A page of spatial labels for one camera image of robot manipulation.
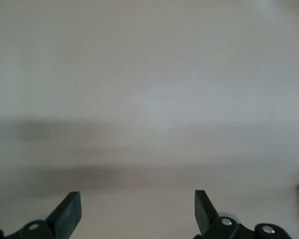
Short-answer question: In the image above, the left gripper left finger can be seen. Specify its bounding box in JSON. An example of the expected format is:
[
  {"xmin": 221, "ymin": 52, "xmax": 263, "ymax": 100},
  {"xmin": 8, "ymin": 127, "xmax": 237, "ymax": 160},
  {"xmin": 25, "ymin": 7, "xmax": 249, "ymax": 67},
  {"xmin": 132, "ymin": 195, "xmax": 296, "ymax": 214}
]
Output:
[{"xmin": 0, "ymin": 191, "xmax": 82, "ymax": 239}]

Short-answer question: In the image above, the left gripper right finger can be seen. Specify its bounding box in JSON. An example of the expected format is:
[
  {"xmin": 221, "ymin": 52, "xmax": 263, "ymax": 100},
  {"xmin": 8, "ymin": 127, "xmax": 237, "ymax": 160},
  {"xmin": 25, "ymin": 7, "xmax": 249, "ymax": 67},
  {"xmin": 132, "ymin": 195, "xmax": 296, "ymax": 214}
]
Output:
[{"xmin": 193, "ymin": 189, "xmax": 290, "ymax": 239}]

